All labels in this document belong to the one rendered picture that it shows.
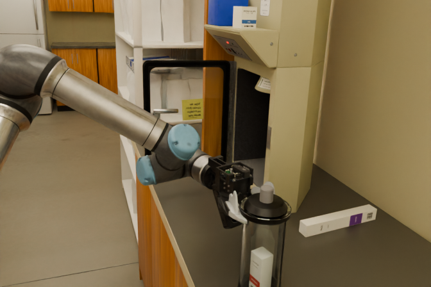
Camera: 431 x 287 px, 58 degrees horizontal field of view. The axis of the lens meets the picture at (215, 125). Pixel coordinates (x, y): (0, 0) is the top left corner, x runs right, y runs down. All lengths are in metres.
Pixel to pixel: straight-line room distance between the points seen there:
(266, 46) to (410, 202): 0.68
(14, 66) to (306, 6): 0.73
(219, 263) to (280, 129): 0.41
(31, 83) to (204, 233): 0.62
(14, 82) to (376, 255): 0.99
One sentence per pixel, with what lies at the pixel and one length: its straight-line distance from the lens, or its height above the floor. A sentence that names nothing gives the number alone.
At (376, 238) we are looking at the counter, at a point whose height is 0.94.
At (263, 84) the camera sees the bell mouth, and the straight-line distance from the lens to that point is 1.22.
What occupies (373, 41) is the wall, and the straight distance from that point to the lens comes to 1.44.
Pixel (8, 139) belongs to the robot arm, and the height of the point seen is 1.28.
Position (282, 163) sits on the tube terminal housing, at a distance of 1.19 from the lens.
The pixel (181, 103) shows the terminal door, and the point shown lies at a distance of 1.36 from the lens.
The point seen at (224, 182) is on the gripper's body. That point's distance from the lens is 0.90.
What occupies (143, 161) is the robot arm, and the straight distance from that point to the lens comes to 0.97.
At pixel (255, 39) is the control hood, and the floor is 1.49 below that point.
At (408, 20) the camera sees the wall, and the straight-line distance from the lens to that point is 1.34.
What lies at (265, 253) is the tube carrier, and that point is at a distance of 0.85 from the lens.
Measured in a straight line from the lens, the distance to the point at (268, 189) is 0.81.
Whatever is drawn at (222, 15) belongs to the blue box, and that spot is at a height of 1.54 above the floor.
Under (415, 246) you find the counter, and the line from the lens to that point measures 1.26.
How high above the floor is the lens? 1.57
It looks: 17 degrees down
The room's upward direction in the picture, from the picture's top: 2 degrees clockwise
